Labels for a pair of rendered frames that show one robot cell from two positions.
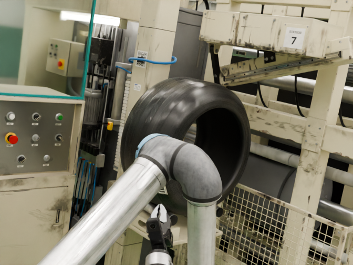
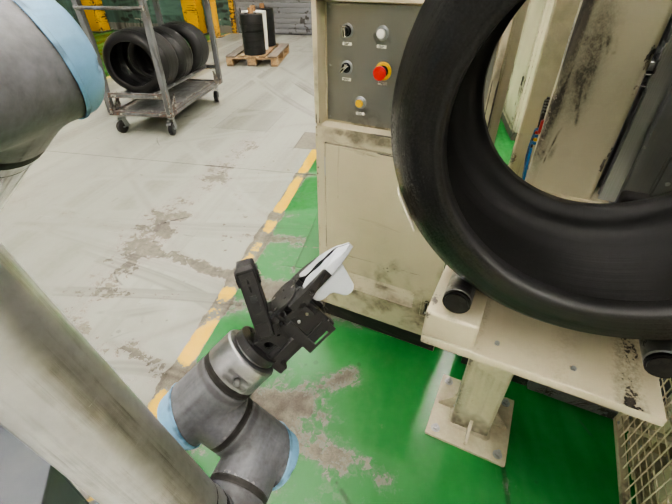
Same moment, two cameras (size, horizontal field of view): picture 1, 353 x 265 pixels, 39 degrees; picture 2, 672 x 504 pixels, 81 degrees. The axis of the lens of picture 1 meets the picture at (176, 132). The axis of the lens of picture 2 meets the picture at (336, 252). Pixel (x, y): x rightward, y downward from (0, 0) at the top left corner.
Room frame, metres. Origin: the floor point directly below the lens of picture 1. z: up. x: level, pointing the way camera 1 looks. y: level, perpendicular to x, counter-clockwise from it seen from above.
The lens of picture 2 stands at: (1.58, -0.41, 1.34)
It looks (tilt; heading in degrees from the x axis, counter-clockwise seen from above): 37 degrees down; 70
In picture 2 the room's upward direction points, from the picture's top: straight up
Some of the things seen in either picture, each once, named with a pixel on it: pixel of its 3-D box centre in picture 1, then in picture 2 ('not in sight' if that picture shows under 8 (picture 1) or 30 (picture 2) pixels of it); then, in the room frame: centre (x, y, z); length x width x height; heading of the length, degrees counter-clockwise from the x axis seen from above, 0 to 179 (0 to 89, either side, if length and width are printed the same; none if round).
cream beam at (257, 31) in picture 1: (266, 34); not in sight; (2.26, -0.33, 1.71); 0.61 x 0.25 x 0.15; 44
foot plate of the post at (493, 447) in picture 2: not in sight; (471, 414); (2.32, 0.16, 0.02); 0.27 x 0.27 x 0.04; 44
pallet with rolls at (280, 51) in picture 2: not in sight; (257, 32); (2.87, 6.85, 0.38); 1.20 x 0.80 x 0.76; 67
